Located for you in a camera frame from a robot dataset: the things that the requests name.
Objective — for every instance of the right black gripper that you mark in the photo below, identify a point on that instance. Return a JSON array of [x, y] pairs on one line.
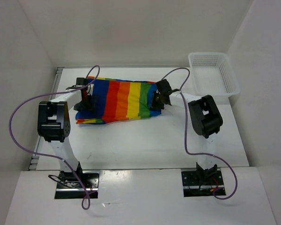
[[154, 104]]

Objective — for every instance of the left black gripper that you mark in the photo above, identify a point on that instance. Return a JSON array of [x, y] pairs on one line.
[[90, 107]]

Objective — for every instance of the rainbow striped shorts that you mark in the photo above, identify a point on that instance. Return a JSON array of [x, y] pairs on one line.
[[119, 100]]

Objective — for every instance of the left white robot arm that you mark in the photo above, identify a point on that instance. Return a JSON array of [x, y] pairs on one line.
[[53, 124]]

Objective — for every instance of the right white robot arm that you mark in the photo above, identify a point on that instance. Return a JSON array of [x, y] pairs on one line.
[[205, 118]]

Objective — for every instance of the white plastic basket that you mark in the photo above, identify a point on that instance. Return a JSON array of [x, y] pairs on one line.
[[213, 74]]

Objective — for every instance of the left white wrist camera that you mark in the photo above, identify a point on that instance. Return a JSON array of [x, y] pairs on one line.
[[90, 89]]

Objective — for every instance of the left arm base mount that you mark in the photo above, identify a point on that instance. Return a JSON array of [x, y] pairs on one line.
[[68, 187]]

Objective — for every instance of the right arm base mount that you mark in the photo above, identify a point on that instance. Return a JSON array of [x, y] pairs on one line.
[[194, 187]]

